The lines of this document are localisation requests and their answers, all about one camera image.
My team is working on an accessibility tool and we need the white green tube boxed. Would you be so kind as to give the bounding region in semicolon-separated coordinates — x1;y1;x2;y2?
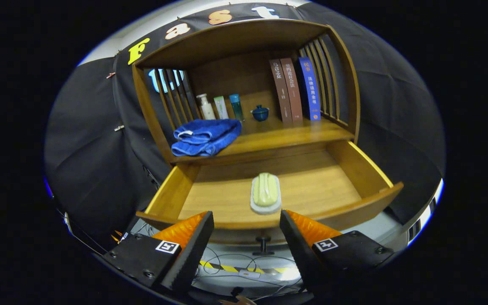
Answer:
214;96;229;120

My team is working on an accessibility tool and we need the teal bottle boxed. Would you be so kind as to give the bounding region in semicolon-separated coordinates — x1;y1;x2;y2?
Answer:
229;94;245;122

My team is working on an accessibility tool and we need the wooden drawer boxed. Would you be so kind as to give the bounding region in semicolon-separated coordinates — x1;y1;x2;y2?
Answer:
136;140;404;257

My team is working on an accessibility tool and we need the wooden countertop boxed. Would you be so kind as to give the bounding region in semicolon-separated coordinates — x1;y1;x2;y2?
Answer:
172;114;354;164

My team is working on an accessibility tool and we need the wooden cabinet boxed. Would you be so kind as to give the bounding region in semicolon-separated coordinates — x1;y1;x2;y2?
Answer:
132;19;361;166

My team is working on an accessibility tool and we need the blue book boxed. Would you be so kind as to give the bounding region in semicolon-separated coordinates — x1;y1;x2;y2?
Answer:
298;57;321;122

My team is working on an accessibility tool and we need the blue lidded teacup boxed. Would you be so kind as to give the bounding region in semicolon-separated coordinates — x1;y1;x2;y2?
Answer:
251;105;270;122

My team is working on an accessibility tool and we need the green soap bar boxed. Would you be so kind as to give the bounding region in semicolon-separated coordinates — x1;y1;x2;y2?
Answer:
253;172;278;207

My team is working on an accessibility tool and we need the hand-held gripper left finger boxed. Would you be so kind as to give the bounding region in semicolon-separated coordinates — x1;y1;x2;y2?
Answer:
102;211;215;293

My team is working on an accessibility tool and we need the reddish brown book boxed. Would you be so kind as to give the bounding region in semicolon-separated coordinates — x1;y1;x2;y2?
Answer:
280;58;303;123

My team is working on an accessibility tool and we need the dark brown book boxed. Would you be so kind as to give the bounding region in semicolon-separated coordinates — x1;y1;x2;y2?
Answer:
269;59;293;125

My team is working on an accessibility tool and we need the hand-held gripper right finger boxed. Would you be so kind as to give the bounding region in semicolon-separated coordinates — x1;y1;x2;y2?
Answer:
279;209;394;293

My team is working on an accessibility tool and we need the white pump bottle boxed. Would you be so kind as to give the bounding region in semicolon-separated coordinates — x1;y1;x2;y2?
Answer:
196;94;216;120

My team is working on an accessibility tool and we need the black backdrop cloth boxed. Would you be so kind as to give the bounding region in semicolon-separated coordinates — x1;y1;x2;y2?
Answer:
44;2;446;250

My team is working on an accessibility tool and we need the folded blue towel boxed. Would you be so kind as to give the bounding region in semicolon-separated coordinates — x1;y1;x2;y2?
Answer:
171;119;242;157

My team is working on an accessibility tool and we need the yellow black floor tape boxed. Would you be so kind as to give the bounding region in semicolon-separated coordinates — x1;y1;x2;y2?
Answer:
199;260;295;276

